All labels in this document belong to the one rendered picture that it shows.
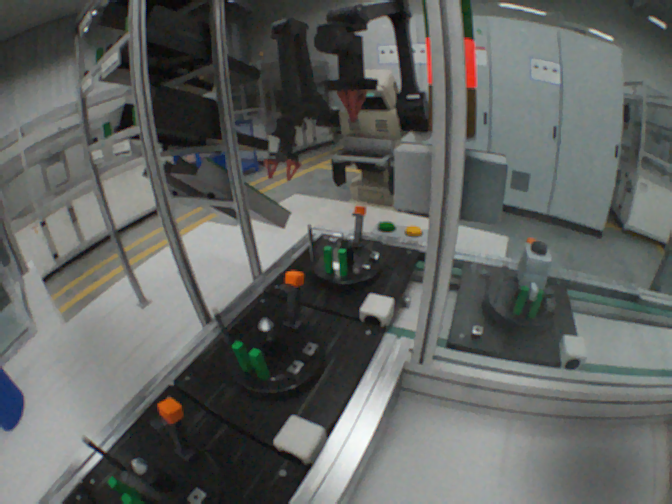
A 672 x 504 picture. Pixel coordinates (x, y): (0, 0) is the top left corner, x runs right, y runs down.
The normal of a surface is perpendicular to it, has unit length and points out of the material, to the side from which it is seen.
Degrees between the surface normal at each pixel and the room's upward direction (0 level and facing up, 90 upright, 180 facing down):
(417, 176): 90
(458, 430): 0
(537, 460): 0
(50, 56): 90
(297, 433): 0
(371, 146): 90
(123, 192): 90
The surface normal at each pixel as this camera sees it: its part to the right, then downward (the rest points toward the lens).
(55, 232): 0.83, 0.23
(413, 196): -0.43, 0.49
